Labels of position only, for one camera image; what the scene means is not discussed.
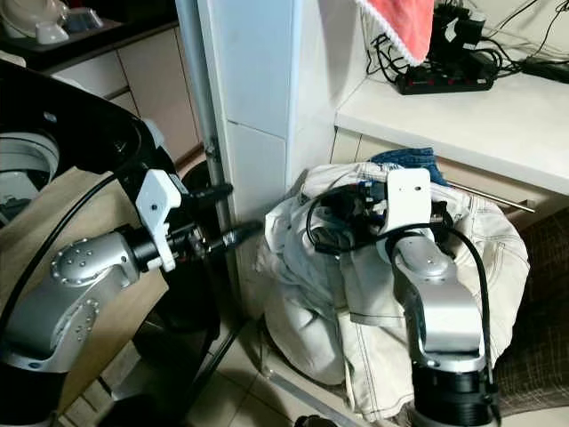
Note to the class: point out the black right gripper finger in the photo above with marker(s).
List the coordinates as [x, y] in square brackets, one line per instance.
[326, 205]

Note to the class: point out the white denim garment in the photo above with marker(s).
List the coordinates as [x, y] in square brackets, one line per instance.
[347, 320]

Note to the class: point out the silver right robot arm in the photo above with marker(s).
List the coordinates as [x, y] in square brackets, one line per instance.
[449, 302]

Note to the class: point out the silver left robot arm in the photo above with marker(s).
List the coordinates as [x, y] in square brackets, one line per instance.
[76, 294]

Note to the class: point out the black top-load washing machine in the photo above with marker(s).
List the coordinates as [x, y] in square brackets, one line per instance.
[80, 124]

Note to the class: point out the blue denim garment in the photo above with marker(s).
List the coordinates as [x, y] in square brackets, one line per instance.
[409, 160]

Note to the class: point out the beige kitchen cabinet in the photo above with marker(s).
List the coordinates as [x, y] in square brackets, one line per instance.
[151, 89]

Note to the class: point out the thin metal rod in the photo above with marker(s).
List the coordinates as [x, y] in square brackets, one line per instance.
[493, 197]

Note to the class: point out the light wooden board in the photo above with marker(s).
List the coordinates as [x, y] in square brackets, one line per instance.
[36, 222]

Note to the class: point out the black power strip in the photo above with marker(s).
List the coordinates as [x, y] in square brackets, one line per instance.
[449, 78]

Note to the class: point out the red towel with white fringe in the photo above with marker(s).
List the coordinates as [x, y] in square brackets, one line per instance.
[400, 22]

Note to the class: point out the dark woven fabric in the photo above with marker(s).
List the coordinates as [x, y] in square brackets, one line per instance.
[538, 311]

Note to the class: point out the black plug adapter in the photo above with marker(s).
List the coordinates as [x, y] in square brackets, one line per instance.
[467, 27]

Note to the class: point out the small white cup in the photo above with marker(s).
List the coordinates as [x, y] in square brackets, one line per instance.
[51, 34]

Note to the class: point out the flat black power brick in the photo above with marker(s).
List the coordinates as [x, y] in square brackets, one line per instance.
[547, 71]

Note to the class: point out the cream ceramic pot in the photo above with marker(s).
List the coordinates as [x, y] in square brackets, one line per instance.
[31, 13]

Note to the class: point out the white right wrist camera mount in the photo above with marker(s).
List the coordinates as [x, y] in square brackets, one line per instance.
[407, 200]

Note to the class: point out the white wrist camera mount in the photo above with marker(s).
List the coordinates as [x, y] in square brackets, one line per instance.
[158, 200]
[407, 200]

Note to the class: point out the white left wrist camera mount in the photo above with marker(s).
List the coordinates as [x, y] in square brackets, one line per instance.
[158, 200]

